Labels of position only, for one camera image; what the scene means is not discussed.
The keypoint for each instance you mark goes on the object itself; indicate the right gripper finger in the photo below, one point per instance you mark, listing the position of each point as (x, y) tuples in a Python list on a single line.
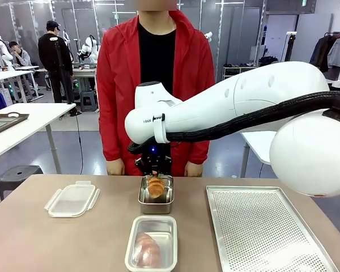
[(147, 168), (166, 167)]

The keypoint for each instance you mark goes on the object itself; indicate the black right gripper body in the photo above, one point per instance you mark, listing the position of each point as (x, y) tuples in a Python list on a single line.
[(154, 158)]

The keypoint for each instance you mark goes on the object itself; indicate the golden brown croissant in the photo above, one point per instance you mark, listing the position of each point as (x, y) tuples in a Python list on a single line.
[(156, 187)]

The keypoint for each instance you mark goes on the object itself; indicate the large clear clip lid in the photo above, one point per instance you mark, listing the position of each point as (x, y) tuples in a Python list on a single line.
[(141, 226)]

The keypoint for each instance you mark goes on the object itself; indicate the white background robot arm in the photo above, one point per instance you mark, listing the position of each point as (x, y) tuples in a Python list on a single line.
[(208, 36), (0, 49), (89, 48)]

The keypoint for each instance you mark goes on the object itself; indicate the person's right forearm red sleeve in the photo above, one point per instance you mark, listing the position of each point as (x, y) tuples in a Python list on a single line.
[(112, 144)]

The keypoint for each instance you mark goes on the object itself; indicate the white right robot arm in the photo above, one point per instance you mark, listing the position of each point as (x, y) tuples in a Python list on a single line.
[(243, 90)]

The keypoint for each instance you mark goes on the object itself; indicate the person's left forearm red sleeve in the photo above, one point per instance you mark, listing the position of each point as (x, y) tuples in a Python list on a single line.
[(199, 153)]

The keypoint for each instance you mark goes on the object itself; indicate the small steel container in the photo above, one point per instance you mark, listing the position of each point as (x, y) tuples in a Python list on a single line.
[(163, 205)]

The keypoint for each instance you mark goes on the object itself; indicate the person's left hand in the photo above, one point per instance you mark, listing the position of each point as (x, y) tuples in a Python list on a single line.
[(193, 170)]

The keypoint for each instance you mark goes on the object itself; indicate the person's right hand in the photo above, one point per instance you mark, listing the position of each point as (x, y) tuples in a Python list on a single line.
[(115, 167)]

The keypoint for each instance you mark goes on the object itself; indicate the person in red jacket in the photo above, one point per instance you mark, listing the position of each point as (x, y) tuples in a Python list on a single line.
[(119, 93)]

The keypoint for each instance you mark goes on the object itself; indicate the small clear clip lid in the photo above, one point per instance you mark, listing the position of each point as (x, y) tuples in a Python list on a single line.
[(72, 199)]

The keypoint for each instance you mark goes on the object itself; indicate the grey plastic step stool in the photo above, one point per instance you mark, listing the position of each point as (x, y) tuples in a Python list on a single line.
[(88, 101)]

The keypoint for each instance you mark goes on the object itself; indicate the long white side table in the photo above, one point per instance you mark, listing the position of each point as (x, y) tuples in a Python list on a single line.
[(259, 144)]

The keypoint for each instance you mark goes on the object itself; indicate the perforated metal baking tray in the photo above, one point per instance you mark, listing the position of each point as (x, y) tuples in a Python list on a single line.
[(260, 232)]

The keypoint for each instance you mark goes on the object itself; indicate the white table with brown tray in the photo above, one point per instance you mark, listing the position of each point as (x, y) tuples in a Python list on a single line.
[(42, 113)]

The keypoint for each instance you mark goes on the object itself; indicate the white shoe rack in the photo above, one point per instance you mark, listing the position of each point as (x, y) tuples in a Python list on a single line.
[(238, 70)]

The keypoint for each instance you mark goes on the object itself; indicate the dark grey round-hole stool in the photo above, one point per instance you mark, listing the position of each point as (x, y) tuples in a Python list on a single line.
[(18, 177)]

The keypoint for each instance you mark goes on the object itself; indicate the man in black with cap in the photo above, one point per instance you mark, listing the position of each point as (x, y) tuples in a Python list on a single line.
[(55, 55)]

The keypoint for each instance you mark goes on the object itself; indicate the black bags pile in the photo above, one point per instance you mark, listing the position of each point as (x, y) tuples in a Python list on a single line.
[(267, 60)]

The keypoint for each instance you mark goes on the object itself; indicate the brown wooden serving tray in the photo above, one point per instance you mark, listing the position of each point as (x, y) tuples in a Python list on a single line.
[(4, 122)]

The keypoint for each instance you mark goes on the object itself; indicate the seated person in grey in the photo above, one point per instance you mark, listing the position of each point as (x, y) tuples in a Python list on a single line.
[(21, 58)]

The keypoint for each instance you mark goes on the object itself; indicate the white background workbench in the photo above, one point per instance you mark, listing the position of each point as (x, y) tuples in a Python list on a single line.
[(8, 74)]

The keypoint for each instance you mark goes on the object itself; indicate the clothes rack with jackets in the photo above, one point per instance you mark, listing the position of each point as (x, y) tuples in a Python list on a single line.
[(337, 54)]

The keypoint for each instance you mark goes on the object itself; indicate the black camera tripod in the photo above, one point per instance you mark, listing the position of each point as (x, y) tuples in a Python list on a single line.
[(63, 79)]

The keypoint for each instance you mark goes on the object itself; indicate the black pole with white camera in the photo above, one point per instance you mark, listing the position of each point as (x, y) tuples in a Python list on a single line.
[(289, 48)]

